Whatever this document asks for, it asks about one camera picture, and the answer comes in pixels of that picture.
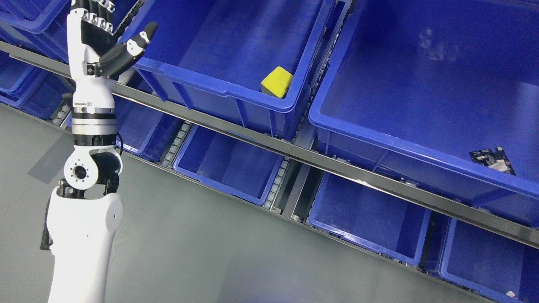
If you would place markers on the lower blue bin centre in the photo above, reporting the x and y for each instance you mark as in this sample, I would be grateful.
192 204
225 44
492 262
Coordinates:
228 165

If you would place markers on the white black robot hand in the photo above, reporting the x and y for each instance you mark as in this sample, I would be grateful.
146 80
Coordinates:
96 57

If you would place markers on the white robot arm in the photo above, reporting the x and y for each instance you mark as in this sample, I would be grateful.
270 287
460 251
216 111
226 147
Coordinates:
84 210

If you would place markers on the blue bin upper left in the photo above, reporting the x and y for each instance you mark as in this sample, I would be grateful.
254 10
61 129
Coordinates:
41 25

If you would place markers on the large blue bin right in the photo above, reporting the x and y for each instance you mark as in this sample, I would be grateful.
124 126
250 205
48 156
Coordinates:
413 86

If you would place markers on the large blue bin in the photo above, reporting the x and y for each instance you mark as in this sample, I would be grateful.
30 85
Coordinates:
413 86
211 55

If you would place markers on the lower blue bin far right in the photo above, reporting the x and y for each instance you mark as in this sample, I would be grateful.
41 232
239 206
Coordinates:
496 267

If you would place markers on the steel shelf rack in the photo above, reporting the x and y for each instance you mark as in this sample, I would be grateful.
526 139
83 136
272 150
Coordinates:
310 158

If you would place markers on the blue bin far left lower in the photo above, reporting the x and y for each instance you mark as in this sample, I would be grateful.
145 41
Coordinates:
31 89

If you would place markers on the large blue bin centre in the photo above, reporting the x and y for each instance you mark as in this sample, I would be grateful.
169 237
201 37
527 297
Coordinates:
211 55

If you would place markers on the black circuit board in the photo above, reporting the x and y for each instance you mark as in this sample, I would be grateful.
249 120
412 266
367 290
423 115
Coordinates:
493 158

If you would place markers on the yellow foam block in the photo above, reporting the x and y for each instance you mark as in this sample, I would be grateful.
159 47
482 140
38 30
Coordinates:
277 82

